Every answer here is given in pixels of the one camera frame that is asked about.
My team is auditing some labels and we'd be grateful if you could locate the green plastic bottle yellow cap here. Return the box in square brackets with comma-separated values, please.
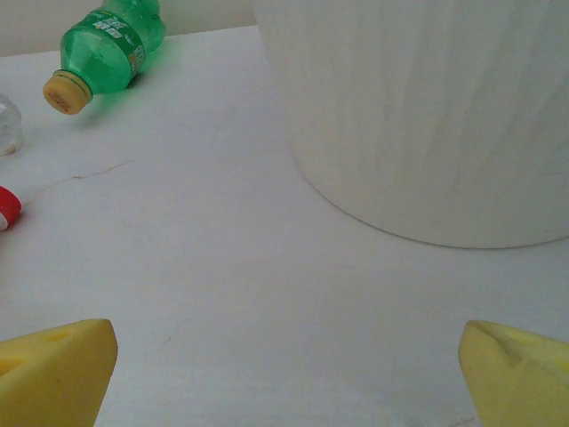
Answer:
[43, 0, 168, 116]

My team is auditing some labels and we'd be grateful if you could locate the white ribbed plastic bin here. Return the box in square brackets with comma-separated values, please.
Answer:
[253, 0, 569, 249]

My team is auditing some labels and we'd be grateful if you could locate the clear bottle white red label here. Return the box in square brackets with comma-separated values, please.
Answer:
[0, 185, 23, 232]

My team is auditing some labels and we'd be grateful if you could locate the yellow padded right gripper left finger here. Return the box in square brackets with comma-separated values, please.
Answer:
[0, 318, 119, 427]

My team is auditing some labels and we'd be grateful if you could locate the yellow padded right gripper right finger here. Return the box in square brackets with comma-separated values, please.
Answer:
[458, 319, 569, 427]

